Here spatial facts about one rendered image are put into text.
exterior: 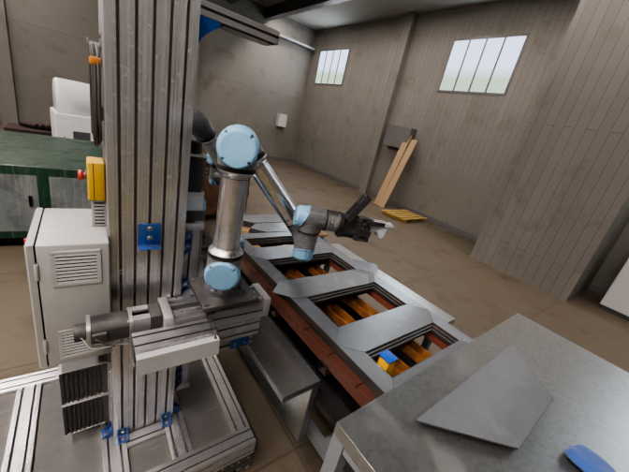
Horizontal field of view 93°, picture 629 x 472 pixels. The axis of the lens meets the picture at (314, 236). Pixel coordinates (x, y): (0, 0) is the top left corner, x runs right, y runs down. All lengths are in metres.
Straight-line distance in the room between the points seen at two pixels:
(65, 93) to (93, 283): 5.52
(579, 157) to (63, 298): 6.11
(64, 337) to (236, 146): 0.89
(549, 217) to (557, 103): 1.78
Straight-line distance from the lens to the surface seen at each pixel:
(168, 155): 1.18
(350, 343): 1.44
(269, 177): 1.08
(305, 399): 1.58
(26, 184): 3.91
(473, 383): 1.19
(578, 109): 6.27
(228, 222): 0.98
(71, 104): 6.58
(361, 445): 0.89
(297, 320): 1.54
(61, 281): 1.26
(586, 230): 6.04
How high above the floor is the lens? 1.73
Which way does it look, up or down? 20 degrees down
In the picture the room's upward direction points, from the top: 13 degrees clockwise
